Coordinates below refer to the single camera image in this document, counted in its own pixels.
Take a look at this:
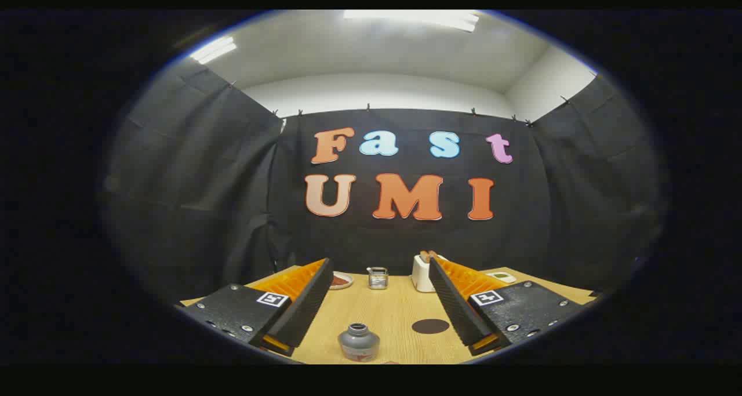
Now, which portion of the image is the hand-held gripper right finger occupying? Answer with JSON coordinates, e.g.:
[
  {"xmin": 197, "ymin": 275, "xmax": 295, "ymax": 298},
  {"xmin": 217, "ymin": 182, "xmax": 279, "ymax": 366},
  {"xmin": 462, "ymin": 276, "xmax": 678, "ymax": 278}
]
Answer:
[{"xmin": 428, "ymin": 257, "xmax": 601, "ymax": 357}]

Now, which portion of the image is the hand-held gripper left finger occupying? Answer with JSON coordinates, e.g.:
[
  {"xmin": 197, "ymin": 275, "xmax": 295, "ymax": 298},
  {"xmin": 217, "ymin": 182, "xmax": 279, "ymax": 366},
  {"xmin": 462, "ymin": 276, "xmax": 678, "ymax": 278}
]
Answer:
[{"xmin": 177, "ymin": 258, "xmax": 334, "ymax": 357}]

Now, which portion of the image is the dark brown round coaster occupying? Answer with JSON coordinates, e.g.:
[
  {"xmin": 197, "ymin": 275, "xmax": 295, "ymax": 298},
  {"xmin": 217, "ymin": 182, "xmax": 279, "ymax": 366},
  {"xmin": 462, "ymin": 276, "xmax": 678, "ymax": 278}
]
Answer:
[{"xmin": 412, "ymin": 319, "xmax": 451, "ymax": 335}]

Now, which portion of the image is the silver juice bottle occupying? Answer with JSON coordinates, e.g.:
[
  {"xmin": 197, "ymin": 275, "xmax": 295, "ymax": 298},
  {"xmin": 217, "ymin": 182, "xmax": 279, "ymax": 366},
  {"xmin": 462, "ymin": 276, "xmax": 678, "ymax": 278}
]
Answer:
[{"xmin": 337, "ymin": 323, "xmax": 381, "ymax": 362}]

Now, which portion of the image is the white toaster with bread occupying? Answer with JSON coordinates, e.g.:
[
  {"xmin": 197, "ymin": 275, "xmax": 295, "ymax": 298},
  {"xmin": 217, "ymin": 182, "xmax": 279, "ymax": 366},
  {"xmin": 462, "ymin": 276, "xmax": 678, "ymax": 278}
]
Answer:
[{"xmin": 411, "ymin": 250, "xmax": 448, "ymax": 293}]

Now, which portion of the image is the wooden table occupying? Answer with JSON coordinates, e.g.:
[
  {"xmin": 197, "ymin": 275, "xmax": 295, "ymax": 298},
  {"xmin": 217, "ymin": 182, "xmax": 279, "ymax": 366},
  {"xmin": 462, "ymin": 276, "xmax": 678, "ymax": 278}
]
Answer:
[{"xmin": 180, "ymin": 265, "xmax": 598, "ymax": 365}]

